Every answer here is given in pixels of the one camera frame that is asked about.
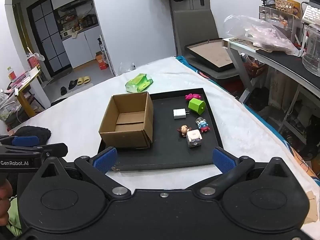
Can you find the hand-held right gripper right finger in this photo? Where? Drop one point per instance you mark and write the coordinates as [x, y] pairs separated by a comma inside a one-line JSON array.
[[223, 160]]

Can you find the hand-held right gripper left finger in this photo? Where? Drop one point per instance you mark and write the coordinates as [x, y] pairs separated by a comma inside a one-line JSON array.
[[105, 158]]

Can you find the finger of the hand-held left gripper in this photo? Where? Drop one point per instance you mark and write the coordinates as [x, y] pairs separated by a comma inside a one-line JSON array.
[[25, 140], [55, 150]]

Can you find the brown cardboard box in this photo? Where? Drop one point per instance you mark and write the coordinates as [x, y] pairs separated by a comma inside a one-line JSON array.
[[125, 137]]

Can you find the white cube toy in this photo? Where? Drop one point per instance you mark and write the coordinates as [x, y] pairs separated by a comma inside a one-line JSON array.
[[193, 137]]

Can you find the blue and red figurine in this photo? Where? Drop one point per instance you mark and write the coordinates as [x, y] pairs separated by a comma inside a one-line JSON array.
[[203, 126]]

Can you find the small glass jar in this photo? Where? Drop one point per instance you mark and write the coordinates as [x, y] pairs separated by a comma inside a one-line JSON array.
[[199, 120]]

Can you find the brown-haired figurine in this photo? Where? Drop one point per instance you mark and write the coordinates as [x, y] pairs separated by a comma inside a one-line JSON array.
[[183, 129]]

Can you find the black tray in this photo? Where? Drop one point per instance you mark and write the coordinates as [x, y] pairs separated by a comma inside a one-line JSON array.
[[170, 152]]

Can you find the white charger plug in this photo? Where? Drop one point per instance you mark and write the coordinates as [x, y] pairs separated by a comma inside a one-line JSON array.
[[178, 113]]

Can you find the pink toy figure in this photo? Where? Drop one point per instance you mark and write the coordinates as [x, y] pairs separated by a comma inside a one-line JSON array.
[[192, 96]]

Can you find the person's left hand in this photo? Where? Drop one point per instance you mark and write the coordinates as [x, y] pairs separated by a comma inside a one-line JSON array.
[[4, 197]]

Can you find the black knit hat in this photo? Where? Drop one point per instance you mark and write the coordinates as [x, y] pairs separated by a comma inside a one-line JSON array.
[[32, 131]]

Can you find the yellow side table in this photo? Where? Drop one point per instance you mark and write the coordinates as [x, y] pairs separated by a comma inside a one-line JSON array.
[[25, 100]]

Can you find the green cloth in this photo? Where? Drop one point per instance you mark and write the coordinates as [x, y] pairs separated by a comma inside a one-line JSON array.
[[13, 215]]

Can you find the black slipper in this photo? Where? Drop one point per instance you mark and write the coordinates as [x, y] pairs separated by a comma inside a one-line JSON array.
[[73, 83], [63, 90]]

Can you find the yellow slipper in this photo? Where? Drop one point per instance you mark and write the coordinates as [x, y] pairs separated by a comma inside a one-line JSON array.
[[87, 80], [80, 81]]

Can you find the green tissue packet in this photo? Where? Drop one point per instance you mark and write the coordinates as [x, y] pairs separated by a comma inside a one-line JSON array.
[[138, 82]]

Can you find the small clear plastic bag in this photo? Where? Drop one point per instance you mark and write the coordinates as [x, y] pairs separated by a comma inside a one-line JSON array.
[[126, 68]]

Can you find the orange carton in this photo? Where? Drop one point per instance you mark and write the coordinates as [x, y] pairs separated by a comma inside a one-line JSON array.
[[101, 61]]

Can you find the black glass door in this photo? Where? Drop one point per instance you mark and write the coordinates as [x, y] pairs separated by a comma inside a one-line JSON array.
[[47, 40]]

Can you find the white floor cabinet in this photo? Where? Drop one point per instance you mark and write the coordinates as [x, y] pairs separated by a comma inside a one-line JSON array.
[[80, 47]]

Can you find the black framed board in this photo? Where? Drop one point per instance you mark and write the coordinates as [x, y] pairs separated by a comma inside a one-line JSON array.
[[212, 52]]

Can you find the grey desk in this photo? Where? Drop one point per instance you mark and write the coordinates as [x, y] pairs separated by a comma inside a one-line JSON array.
[[282, 60]]

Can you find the grey chair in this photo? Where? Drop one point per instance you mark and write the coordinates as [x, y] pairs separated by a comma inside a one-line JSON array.
[[192, 30]]

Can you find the clear plastic container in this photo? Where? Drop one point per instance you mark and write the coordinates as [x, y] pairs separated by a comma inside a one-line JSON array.
[[312, 50]]

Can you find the clear drawer organizer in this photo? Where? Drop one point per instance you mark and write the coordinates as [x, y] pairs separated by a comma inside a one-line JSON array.
[[275, 13]]

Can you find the wicker basket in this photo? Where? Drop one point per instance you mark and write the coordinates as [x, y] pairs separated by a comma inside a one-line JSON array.
[[283, 3]]

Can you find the white keyboard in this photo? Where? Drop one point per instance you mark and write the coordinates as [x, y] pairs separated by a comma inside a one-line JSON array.
[[311, 12]]

